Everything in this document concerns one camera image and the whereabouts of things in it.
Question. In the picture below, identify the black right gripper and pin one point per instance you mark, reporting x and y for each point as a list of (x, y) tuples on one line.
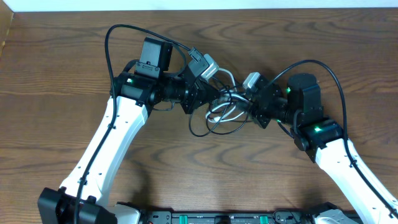
[(258, 113)]

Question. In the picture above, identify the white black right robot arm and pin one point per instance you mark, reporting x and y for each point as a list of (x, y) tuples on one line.
[(321, 138)]

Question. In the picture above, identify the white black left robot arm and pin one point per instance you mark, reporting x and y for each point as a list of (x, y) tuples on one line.
[(84, 195)]

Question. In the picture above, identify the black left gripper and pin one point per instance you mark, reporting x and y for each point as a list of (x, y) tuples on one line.
[(199, 89)]

